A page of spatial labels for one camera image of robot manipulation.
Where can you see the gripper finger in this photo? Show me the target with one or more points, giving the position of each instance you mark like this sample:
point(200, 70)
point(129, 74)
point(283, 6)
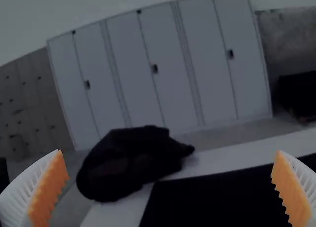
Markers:
point(293, 187)
point(44, 187)

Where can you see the dark crumpled jacket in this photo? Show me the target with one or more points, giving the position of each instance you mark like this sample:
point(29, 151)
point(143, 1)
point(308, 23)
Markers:
point(123, 162)

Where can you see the black mat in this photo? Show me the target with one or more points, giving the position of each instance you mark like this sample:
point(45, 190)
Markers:
point(209, 200)

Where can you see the black crate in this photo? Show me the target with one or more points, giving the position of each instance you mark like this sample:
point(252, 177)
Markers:
point(298, 93)

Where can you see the grey cupboard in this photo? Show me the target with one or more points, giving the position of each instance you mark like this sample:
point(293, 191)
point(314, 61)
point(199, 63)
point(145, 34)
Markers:
point(222, 64)
point(153, 44)
point(84, 64)

